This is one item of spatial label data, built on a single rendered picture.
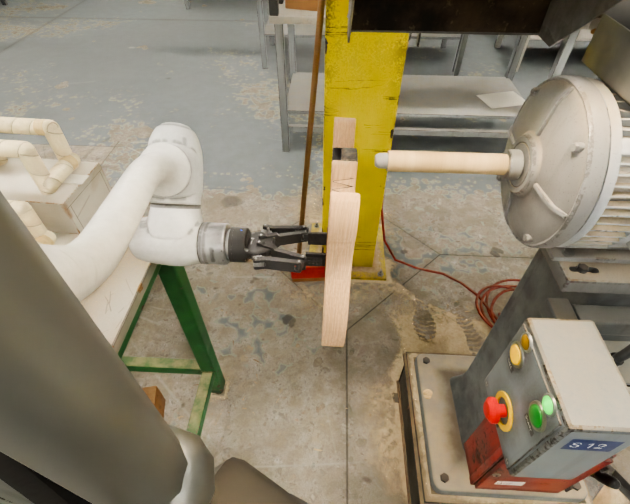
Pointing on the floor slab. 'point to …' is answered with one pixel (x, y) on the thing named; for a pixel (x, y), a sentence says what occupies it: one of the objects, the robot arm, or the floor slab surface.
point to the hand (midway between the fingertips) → (325, 248)
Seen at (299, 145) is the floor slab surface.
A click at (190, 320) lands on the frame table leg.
